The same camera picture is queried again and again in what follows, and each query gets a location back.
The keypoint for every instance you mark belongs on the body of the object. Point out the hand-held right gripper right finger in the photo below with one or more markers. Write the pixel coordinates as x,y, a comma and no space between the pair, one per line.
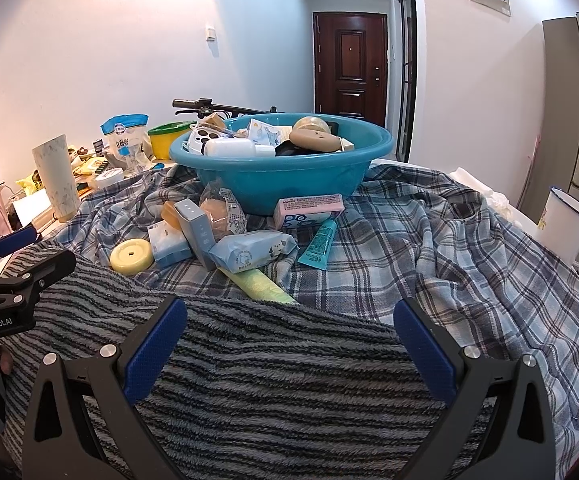
427,355

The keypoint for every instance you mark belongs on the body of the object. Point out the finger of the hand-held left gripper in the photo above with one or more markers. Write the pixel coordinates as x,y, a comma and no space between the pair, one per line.
16,240
54,264

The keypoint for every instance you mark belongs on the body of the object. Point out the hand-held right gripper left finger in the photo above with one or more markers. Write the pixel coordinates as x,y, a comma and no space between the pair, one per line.
154,355

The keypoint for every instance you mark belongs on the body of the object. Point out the yellow round disc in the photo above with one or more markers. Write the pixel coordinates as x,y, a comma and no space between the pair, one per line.
130,256

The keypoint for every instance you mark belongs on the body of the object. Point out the light blue tissue pack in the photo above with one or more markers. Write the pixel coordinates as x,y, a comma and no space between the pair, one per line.
169,250

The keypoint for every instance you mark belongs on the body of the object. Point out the amber soap bar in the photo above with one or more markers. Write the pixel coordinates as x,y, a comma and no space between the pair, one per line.
170,216

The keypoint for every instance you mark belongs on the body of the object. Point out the yellow-green tube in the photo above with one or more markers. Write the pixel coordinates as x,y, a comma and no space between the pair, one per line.
259,284

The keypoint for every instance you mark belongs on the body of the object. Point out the grey carton box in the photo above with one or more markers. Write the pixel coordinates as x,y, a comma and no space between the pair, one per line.
197,232

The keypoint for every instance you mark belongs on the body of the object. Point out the pale blue wipes pack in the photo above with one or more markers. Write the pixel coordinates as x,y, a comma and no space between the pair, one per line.
249,252

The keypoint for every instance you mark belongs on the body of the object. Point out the pink carton box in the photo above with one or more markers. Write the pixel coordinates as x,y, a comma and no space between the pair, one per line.
304,210

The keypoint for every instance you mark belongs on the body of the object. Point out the teal plastic basin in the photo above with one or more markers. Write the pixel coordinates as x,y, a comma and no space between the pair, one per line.
269,180

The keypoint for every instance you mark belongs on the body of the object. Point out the white paper sheet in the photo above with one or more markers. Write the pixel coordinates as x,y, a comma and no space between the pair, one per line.
31,207

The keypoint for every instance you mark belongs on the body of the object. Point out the yellow snack packet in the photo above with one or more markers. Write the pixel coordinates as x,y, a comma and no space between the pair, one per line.
89,164
31,182

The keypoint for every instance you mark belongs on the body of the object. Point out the white marble tumbler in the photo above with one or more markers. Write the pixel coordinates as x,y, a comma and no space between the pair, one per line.
56,180

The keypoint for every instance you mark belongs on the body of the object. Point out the blue plaid blanket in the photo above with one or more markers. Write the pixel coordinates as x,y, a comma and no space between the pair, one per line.
444,260

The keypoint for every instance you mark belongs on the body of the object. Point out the grey striped fleece blanket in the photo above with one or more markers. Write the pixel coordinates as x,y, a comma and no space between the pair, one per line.
269,360

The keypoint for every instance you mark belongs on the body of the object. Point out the blue and white bag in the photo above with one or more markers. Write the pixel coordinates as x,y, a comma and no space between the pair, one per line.
124,140

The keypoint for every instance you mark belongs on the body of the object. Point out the teal cream tube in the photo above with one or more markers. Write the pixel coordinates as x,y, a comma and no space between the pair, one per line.
318,245

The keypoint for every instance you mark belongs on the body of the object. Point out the clear bag with orange soap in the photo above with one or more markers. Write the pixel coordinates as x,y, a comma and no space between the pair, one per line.
222,212

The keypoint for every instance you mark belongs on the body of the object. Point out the yellow container with green rim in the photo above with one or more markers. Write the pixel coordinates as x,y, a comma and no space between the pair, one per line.
167,145

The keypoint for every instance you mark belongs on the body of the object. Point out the white crumpled cloth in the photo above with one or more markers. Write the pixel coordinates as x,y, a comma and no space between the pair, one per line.
479,185

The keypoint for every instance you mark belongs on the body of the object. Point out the white enamel mug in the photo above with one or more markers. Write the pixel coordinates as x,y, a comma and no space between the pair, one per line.
564,235

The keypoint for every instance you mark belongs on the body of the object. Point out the white phone case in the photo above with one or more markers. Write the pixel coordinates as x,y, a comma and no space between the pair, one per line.
198,137

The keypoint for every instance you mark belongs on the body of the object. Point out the white plastic bottle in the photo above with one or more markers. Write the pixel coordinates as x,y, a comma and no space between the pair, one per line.
234,149

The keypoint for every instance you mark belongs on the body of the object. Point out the gold wrapped soap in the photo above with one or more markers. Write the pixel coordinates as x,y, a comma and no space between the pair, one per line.
215,121

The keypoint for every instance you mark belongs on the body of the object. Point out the black bicycle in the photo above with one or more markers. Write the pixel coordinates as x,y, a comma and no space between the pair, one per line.
219,107

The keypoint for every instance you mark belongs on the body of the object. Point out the tan plastic device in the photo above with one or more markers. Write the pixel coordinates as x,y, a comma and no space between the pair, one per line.
317,141

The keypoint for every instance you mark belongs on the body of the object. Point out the light blue printed box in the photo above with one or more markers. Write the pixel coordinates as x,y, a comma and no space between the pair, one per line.
264,132

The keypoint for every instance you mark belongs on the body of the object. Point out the beige round jar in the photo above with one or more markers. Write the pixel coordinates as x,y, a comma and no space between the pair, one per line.
309,124

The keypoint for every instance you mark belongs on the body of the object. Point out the black framed sliding door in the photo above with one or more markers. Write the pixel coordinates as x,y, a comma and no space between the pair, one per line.
407,85

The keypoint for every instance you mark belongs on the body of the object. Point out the dark red door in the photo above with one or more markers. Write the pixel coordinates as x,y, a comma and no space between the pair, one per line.
349,70

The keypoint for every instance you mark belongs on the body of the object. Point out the white wall switch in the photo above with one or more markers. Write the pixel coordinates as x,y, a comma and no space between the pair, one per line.
211,34

